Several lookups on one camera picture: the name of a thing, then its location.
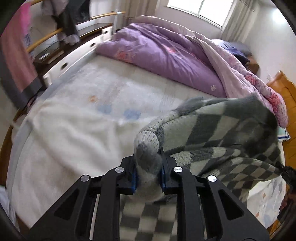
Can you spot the white jacket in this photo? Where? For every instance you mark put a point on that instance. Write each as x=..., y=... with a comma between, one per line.
x=82, y=140

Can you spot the purple pink duvet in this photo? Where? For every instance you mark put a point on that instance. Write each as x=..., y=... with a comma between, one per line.
x=177, y=53

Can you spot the grey curtain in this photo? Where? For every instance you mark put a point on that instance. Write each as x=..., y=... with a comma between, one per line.
x=238, y=20
x=135, y=8

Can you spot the pink grey towel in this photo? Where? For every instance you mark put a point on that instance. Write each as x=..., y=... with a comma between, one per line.
x=19, y=78

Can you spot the wooden clothes rack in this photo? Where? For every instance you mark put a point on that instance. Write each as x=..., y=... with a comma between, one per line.
x=31, y=47

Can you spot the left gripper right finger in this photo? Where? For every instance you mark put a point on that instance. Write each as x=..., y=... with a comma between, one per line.
x=206, y=208

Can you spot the right grey curtain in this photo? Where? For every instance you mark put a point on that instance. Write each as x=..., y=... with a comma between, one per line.
x=238, y=20

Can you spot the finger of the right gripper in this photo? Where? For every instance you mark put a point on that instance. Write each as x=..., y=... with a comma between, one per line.
x=288, y=174

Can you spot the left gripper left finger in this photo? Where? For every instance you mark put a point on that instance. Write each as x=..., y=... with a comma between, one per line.
x=89, y=209

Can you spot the white tv cabinet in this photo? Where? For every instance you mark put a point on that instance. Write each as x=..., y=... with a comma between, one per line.
x=58, y=58

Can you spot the grey white checkered sweater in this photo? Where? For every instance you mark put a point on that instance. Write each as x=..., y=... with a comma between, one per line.
x=234, y=139

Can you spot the dark hooded jacket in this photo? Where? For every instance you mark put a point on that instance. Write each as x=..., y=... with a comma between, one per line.
x=66, y=15

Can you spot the window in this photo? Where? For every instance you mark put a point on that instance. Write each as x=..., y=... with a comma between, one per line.
x=214, y=11

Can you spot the left grey curtain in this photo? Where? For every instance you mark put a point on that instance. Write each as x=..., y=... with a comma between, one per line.
x=135, y=8

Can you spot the white patterned bed sheet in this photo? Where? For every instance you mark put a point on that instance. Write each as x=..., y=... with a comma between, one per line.
x=35, y=180

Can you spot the light blue striped pillow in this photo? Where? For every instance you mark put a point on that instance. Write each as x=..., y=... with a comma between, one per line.
x=282, y=134

